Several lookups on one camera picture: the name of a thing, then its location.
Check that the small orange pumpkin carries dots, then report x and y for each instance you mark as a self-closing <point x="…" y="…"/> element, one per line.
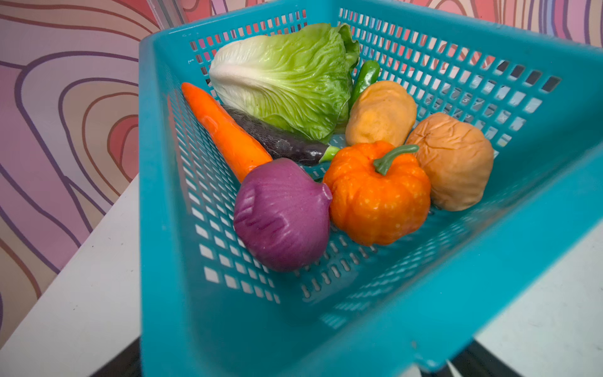
<point x="380" y="193"/>

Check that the green chili pepper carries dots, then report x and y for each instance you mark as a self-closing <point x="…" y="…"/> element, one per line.
<point x="369" y="74"/>

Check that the purple red onion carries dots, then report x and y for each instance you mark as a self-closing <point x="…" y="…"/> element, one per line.
<point x="282" y="216"/>

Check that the green lettuce leaf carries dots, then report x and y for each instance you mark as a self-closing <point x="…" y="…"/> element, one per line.
<point x="300" y="82"/>

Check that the teal plastic basket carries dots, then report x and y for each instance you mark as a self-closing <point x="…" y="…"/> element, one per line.
<point x="209" y="309"/>

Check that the wrinkled brown bread roll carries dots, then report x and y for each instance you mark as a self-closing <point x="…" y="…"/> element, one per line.
<point x="457" y="158"/>

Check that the dark purple eggplant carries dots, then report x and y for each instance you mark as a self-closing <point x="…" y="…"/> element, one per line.
<point x="281" y="144"/>

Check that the orange carrot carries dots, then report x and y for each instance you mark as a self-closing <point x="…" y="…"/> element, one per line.
<point x="241" y="152"/>

